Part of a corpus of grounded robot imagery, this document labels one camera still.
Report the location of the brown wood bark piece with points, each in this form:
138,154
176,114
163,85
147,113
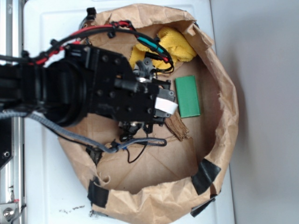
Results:
177,127

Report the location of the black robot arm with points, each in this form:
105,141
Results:
56,91

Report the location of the aluminium frame rail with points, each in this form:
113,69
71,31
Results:
12,180

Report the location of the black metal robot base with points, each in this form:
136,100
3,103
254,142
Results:
6,152

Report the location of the yellow crumpled cloth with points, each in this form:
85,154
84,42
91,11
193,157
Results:
171,47

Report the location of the brown paper bag container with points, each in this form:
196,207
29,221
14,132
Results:
184,177

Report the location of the green rectangular block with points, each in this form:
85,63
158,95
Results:
188,101

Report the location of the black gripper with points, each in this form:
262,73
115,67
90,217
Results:
132,96

